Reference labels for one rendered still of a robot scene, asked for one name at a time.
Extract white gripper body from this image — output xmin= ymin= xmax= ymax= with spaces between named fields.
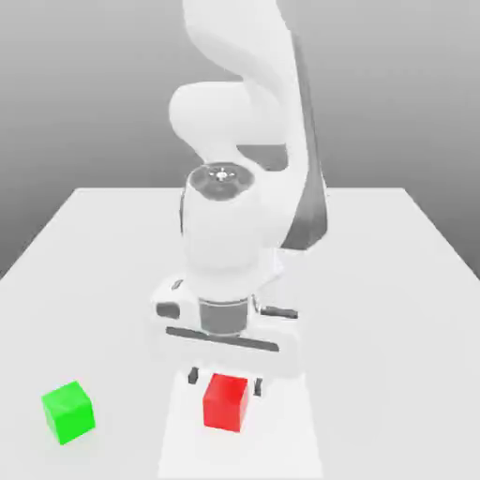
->
xmin=149 ymin=321 xmax=302 ymax=379

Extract small red cube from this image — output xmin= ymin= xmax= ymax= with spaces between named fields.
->
xmin=202 ymin=372 xmax=249 ymax=434

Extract small green cube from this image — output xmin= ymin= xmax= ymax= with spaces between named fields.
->
xmin=40 ymin=380 xmax=98 ymax=447

